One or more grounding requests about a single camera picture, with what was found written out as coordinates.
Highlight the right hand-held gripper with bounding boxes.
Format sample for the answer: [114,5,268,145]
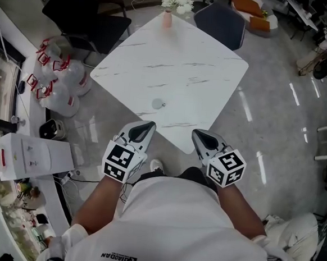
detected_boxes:
[188,129,249,189]

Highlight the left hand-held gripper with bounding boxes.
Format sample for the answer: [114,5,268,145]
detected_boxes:
[100,117,157,186]

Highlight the person's left forearm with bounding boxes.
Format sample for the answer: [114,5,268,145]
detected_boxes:
[70,173,138,239]

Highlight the person's right forearm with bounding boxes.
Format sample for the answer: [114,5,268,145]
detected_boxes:
[213,182,270,243]

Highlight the person's black shorts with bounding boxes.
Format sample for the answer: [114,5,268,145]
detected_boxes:
[139,162,221,194]

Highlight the person's white shoe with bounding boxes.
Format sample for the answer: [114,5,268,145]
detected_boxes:
[149,158,166,175]

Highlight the white power strip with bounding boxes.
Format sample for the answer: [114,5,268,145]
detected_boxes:
[63,168,82,181]

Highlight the small black and white bin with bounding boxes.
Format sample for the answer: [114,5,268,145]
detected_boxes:
[38,117,69,141]

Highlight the person's white shirt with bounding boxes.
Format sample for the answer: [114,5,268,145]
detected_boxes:
[35,166,308,261]

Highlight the white water dispenser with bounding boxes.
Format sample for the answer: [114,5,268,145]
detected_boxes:
[0,131,77,184]

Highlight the black chair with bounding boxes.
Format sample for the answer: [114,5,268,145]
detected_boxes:
[39,0,134,57]

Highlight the dark blue chair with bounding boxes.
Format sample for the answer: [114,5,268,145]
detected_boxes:
[191,0,248,52]

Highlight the orange cushion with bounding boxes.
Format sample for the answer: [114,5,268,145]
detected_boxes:
[228,0,265,19]
[247,16,272,33]

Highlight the pink vase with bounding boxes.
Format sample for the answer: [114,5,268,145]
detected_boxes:
[161,8,174,29]

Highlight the white round sofa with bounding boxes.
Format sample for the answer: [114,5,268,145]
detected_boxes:
[226,0,281,39]

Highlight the white flower bouquet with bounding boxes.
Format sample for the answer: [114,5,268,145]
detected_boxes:
[158,0,194,16]

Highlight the clear water jug red handle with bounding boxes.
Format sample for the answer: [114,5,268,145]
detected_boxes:
[25,57,60,91]
[35,80,82,119]
[51,57,94,98]
[38,34,73,64]

